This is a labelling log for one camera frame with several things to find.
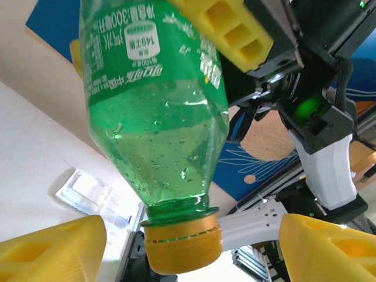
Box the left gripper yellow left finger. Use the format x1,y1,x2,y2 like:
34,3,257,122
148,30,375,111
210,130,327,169
0,214,106,282

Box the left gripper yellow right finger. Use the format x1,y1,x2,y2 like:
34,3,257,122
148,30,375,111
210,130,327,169
278,213,376,282

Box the green bottle with yellow cap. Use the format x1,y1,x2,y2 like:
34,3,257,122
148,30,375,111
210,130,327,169
78,0,230,274

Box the clear plastic box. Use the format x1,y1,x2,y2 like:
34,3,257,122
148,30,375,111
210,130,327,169
55,167,143,236

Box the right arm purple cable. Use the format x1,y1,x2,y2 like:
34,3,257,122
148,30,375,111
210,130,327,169
334,55,356,114

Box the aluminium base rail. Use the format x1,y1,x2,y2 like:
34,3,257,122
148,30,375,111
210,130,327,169
230,242,284,282

